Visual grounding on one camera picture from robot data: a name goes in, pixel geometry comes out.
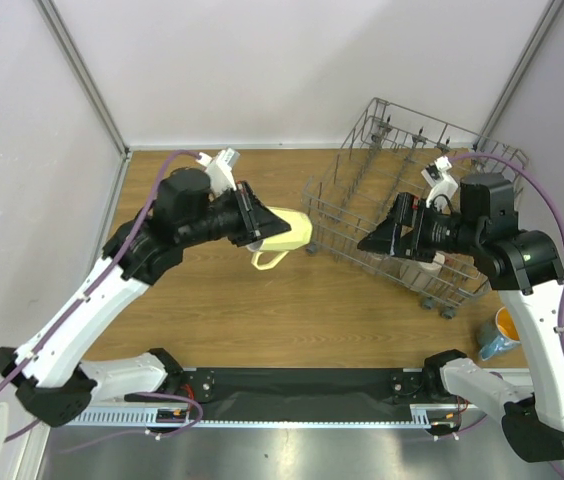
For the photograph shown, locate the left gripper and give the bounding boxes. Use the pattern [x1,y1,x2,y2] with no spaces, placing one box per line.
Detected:
[178,180,291,248]

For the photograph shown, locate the yellow mug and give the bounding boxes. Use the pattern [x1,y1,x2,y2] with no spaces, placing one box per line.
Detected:
[250,207,313,271]

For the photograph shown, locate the beige plastic cup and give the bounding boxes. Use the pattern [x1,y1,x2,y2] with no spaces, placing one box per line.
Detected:
[399,260,442,291]

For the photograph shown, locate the clear plastic cup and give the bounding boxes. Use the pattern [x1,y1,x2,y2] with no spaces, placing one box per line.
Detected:
[365,253,387,270]

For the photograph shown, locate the pink patterned mug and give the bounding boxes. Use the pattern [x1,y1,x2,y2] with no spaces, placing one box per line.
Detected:
[435,252,472,268]

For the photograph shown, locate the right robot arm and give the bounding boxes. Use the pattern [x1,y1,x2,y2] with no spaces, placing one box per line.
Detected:
[358,173,564,463]

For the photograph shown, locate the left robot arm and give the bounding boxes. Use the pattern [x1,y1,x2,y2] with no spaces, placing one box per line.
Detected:
[0,168,291,427]

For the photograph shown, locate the blue mug orange inside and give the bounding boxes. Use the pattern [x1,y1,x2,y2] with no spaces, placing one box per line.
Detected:
[477,307,521,361]

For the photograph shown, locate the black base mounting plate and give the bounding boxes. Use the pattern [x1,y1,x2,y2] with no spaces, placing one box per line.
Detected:
[181,367,457,405]

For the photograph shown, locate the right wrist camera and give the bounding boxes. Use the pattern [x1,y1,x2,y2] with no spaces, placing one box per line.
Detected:
[421,156,458,209]

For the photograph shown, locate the grey wire dish rack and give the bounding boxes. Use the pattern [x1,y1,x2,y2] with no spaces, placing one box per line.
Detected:
[302,98,530,319]

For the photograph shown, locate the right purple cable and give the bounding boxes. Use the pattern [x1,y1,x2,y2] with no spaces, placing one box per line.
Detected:
[449,152,564,476]

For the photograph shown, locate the grey cable duct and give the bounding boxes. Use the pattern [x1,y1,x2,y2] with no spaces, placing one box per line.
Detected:
[69,404,461,429]

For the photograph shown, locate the right aluminium frame post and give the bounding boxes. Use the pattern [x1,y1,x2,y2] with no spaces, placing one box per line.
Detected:
[472,0,564,149]

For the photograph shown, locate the aluminium frame post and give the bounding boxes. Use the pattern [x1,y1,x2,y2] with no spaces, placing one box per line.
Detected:
[472,0,564,149]
[33,0,129,159]

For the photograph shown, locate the left aluminium frame post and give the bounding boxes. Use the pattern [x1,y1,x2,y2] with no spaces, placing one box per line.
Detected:
[33,0,129,159]

